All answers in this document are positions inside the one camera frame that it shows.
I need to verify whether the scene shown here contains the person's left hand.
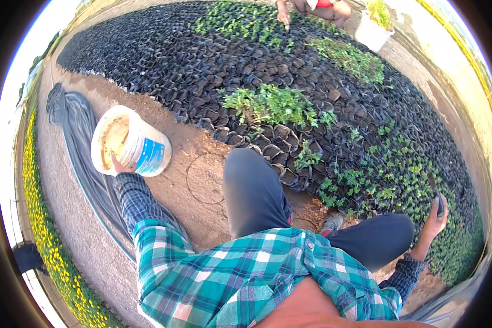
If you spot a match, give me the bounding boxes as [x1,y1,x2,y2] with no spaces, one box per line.
[110,153,138,175]

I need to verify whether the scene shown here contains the person's right hand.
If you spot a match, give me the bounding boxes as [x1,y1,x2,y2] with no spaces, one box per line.
[421,193,450,247]

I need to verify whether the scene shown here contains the person's right fingers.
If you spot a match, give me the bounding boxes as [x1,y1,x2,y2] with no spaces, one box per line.
[436,193,450,227]

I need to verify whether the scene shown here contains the dark planting stick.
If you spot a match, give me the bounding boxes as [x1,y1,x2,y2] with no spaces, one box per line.
[428,174,445,218]

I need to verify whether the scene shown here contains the white bucket with blue label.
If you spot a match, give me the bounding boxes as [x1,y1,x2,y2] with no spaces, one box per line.
[91,105,173,178]

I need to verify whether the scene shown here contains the black plastic sheet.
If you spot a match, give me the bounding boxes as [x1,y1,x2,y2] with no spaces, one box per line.
[46,83,197,264]

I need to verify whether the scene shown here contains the patch of green seedlings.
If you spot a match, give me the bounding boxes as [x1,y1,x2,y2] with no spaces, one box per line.
[307,37,389,86]
[190,0,347,55]
[293,122,485,288]
[221,84,337,128]

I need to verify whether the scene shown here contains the row of yellow flowers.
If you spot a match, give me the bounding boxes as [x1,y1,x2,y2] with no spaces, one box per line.
[22,110,125,328]

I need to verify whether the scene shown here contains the bed of black nursery bags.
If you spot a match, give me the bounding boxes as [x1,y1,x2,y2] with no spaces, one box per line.
[56,0,485,288]

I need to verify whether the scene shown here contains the person's legs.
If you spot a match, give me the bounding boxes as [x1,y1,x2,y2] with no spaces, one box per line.
[222,148,415,274]

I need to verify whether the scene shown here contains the black angular object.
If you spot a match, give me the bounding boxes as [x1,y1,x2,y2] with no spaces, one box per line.
[11,243,49,274]

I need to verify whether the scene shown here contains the person's body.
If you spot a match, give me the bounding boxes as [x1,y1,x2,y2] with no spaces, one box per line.
[132,218,435,328]

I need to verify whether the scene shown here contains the white bucket with green plants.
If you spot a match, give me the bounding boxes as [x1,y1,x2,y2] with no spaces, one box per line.
[354,0,395,52]

